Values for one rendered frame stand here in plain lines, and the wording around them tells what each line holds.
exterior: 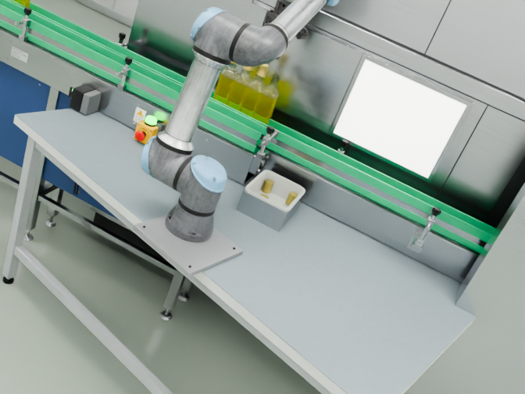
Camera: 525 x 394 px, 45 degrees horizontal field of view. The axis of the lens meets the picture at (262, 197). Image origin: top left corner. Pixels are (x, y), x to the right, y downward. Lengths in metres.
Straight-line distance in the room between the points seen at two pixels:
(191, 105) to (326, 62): 0.75
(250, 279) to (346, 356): 0.36
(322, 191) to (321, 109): 0.33
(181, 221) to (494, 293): 1.06
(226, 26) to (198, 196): 0.49
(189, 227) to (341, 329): 0.54
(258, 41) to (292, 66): 0.71
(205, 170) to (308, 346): 0.58
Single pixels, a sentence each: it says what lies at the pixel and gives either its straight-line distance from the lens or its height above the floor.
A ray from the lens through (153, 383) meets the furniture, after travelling 2.29.
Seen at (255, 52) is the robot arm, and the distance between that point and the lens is 1.80.
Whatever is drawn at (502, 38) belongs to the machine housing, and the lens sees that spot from 2.40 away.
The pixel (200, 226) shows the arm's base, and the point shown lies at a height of 0.82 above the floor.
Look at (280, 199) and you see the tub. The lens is 2.36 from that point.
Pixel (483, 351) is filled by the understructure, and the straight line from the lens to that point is 2.39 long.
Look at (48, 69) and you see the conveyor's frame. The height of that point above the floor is 0.82.
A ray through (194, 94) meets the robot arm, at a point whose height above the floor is 1.17.
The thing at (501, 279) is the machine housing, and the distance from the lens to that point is 2.25.
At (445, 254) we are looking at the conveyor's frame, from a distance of 2.41.
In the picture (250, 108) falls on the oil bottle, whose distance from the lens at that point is 2.43.
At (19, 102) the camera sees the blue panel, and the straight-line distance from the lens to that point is 2.86.
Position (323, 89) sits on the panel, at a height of 1.14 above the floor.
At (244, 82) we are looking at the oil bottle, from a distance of 2.42.
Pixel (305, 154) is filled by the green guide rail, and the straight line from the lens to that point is 2.39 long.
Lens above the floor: 1.84
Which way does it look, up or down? 27 degrees down
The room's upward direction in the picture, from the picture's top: 22 degrees clockwise
